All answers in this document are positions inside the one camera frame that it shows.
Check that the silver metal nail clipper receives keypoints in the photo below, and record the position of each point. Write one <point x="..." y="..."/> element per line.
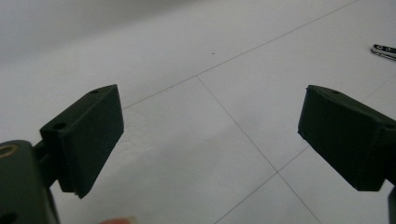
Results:
<point x="384" y="51"/>

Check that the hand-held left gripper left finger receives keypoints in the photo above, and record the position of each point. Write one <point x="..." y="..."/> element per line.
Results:
<point x="84" y="137"/>

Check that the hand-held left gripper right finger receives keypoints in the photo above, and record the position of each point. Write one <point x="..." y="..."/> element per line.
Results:
<point x="345" y="137"/>

